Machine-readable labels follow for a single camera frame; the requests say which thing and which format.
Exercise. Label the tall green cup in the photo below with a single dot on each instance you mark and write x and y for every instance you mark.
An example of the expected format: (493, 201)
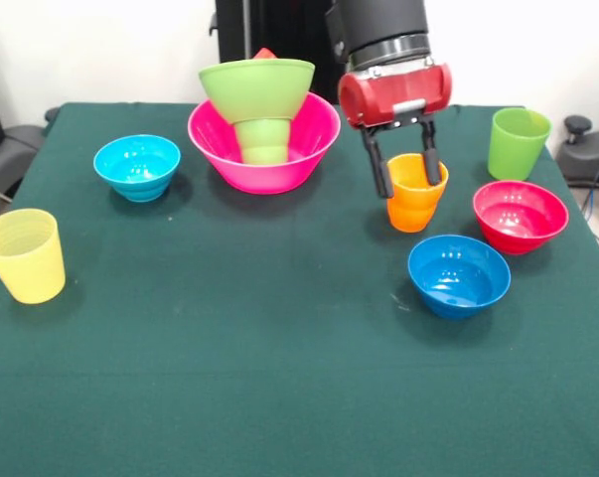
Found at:
(515, 154)

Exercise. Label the orange cup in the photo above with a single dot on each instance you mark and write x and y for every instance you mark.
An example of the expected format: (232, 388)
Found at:
(413, 213)

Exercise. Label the small blue bowl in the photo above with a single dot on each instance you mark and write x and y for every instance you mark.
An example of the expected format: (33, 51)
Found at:
(458, 293)

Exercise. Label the dark green tablecloth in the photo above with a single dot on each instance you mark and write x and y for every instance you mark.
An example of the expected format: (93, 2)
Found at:
(289, 348)

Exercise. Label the grey chair base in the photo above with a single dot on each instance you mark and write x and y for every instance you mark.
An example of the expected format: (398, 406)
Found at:
(587, 159)
(11, 154)

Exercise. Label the large green bowl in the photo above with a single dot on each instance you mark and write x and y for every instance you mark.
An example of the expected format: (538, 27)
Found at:
(256, 89)

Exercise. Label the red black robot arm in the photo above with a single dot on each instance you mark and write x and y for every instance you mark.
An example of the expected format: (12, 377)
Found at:
(383, 25)

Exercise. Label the large pink bowl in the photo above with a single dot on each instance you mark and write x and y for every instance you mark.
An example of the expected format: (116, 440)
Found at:
(269, 176)

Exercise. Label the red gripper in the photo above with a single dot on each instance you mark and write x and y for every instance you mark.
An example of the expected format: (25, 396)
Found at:
(398, 94)

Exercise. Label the rounded green cup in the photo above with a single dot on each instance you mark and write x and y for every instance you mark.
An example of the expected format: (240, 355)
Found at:
(263, 141)

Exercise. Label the yellow cup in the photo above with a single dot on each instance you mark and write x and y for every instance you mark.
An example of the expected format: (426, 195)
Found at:
(28, 268)

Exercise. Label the small cyan bowl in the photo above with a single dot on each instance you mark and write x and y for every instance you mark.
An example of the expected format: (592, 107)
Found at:
(137, 169)

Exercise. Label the small magenta bowl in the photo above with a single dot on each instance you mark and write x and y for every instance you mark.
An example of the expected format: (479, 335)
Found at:
(517, 233)

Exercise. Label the red cup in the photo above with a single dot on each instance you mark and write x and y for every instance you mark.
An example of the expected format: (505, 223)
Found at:
(265, 53)

